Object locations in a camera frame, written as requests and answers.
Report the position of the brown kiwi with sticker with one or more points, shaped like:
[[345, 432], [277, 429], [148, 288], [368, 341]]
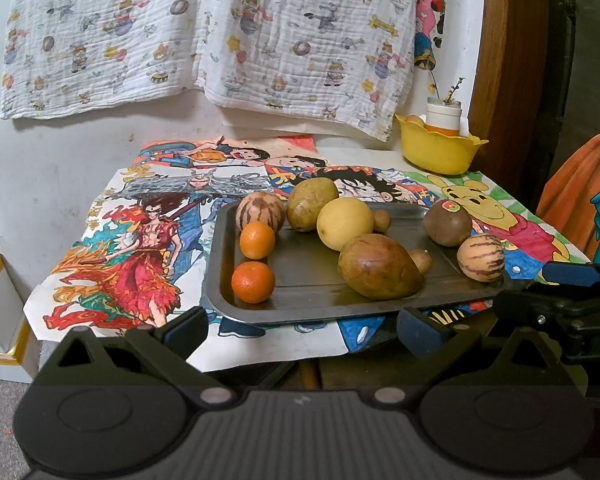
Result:
[[447, 225]]

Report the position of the green-yellow oval fruit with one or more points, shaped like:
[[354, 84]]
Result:
[[310, 202]]

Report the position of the pink and blue wall poster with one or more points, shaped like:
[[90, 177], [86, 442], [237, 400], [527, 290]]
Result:
[[430, 15]]

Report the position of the yellow round fruit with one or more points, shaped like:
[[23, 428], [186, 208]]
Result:
[[414, 120]]

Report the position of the small white box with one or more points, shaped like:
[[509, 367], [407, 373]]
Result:
[[464, 127]]

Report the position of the small brown round fruit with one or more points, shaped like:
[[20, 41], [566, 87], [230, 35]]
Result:
[[424, 261], [382, 220]]

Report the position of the brown pointed mango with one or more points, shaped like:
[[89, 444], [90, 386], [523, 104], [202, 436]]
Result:
[[380, 267]]

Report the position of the yellow lemon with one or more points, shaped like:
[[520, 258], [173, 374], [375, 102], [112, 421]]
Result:
[[345, 223]]

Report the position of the white and orange cup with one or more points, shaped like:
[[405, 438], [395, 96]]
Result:
[[442, 115]]

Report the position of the printed muslin cloth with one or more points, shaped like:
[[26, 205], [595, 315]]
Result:
[[105, 35], [305, 45]]

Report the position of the yellow plastic bowl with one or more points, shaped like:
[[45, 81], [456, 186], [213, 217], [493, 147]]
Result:
[[435, 152]]

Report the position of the striped pepino melon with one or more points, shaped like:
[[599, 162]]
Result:
[[480, 257], [260, 212]]

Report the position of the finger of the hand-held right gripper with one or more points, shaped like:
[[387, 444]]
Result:
[[572, 274], [540, 310]]

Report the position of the wooden door frame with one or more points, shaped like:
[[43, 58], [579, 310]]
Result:
[[510, 70]]

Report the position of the metal tray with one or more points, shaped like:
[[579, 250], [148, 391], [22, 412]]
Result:
[[305, 280]]

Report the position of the small orange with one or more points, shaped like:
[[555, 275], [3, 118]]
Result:
[[257, 240], [252, 282]]

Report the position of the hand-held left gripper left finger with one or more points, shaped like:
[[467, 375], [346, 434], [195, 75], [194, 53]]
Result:
[[185, 327]]

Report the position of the dry plant twigs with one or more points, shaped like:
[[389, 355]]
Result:
[[450, 90]]

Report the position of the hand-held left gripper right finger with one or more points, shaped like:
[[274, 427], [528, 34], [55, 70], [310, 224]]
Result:
[[422, 332]]

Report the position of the colourful cartoon table cover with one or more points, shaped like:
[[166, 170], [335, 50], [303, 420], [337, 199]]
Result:
[[140, 270]]

